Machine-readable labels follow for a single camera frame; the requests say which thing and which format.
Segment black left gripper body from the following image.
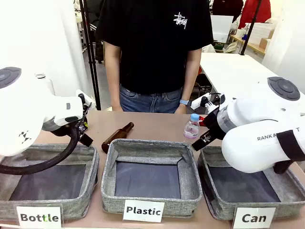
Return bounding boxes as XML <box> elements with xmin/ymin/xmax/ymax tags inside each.
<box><xmin>71</xmin><ymin>116</ymin><xmax>89</xmax><ymax>138</ymax></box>

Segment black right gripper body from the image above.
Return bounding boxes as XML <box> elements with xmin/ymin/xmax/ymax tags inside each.
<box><xmin>203</xmin><ymin>110</ymin><xmax>226</xmax><ymax>141</ymax></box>

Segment person's right forearm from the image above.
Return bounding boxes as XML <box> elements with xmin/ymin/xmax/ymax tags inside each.
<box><xmin>104</xmin><ymin>42</ymin><xmax>123</xmax><ymax>105</ymax></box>

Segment person's left forearm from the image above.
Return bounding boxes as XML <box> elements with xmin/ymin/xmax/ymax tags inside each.
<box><xmin>180</xmin><ymin>48</ymin><xmax>203</xmax><ymax>102</ymax></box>

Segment grey fabric basket labelled Plastic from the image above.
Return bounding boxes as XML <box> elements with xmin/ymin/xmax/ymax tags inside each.
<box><xmin>101</xmin><ymin>138</ymin><xmax>203</xmax><ymax>218</ymax></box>

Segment grey fabric basket labelled Bottle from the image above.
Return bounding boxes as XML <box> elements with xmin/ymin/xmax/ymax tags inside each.
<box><xmin>0</xmin><ymin>143</ymin><xmax>100</xmax><ymax>221</ymax></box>

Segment grey fabric basket labelled Can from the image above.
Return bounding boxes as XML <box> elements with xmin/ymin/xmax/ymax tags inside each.
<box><xmin>197</xmin><ymin>145</ymin><xmax>305</xmax><ymax>221</ymax></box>

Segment white Can label card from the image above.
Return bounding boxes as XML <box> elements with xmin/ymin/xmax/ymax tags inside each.
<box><xmin>233</xmin><ymin>207</ymin><xmax>276</xmax><ymax>229</ymax></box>

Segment person's left hand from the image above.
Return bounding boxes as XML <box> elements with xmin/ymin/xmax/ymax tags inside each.
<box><xmin>174</xmin><ymin>104</ymin><xmax>189</xmax><ymax>115</ymax></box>

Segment clear plastic bottle blue cap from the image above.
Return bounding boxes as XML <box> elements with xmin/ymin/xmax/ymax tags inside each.
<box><xmin>183</xmin><ymin>113</ymin><xmax>201</xmax><ymax>140</ymax></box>

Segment white power strip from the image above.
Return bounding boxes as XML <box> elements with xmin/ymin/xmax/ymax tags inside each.
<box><xmin>190</xmin><ymin>94</ymin><xmax>211</xmax><ymax>111</ymax></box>

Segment brown glass bottle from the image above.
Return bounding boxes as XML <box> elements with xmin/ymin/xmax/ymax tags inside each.
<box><xmin>101</xmin><ymin>122</ymin><xmax>135</xmax><ymax>154</ymax></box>

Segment large white table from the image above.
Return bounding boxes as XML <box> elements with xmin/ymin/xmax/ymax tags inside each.
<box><xmin>199</xmin><ymin>52</ymin><xmax>305</xmax><ymax>96</ymax></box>

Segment blue jeans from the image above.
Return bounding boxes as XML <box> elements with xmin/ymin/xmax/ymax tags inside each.
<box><xmin>119</xmin><ymin>84</ymin><xmax>184</xmax><ymax>114</ymax></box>

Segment black tripod stand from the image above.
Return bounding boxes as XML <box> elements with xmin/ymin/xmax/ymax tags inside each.
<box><xmin>79</xmin><ymin>0</ymin><xmax>102</xmax><ymax>111</ymax></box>

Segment wooden side desk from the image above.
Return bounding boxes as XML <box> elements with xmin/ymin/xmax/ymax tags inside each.
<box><xmin>230</xmin><ymin>34</ymin><xmax>267</xmax><ymax>56</ymax></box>

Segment white Plastic label card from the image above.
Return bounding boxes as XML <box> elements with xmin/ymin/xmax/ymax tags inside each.
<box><xmin>122</xmin><ymin>199</ymin><xmax>165</xmax><ymax>223</ymax></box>

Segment white Bottle label card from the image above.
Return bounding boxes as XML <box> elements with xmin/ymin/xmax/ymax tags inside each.
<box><xmin>16</xmin><ymin>205</ymin><xmax>62</xmax><ymax>229</ymax></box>

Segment white board panel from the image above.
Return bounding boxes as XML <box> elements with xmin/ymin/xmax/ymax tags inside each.
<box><xmin>210</xmin><ymin>15</ymin><xmax>234</xmax><ymax>44</ymax></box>

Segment black t-shirt with white logo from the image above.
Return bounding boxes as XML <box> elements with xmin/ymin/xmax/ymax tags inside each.
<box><xmin>95</xmin><ymin>0</ymin><xmax>214</xmax><ymax>95</ymax></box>

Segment black slanted pole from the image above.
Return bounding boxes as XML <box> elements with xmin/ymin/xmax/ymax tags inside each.
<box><xmin>240</xmin><ymin>0</ymin><xmax>263</xmax><ymax>56</ymax></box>

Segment stack of white boxes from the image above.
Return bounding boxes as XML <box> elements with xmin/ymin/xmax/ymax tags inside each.
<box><xmin>245</xmin><ymin>22</ymin><xmax>275</xmax><ymax>40</ymax></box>

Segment person in red jacket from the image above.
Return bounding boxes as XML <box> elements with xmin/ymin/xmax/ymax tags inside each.
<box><xmin>238</xmin><ymin>0</ymin><xmax>272</xmax><ymax>30</ymax></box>

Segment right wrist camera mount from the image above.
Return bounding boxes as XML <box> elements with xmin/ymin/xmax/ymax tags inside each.
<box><xmin>204</xmin><ymin>93</ymin><xmax>226</xmax><ymax>113</ymax></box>

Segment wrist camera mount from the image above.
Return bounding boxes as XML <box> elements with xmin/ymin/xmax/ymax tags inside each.
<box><xmin>75</xmin><ymin>89</ymin><xmax>93</xmax><ymax>115</ymax></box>
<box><xmin>204</xmin><ymin>93</ymin><xmax>226</xmax><ymax>113</ymax></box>

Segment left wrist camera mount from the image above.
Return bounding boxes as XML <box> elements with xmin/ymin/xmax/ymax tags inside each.
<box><xmin>75</xmin><ymin>89</ymin><xmax>93</xmax><ymax>115</ymax></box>

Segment thick black cable hose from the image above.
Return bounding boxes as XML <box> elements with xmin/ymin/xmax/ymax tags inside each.
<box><xmin>0</xmin><ymin>124</ymin><xmax>81</xmax><ymax>176</ymax></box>

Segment black cable sleeve strap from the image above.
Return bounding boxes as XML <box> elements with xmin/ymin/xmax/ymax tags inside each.
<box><xmin>273</xmin><ymin>130</ymin><xmax>305</xmax><ymax>175</ymax></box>

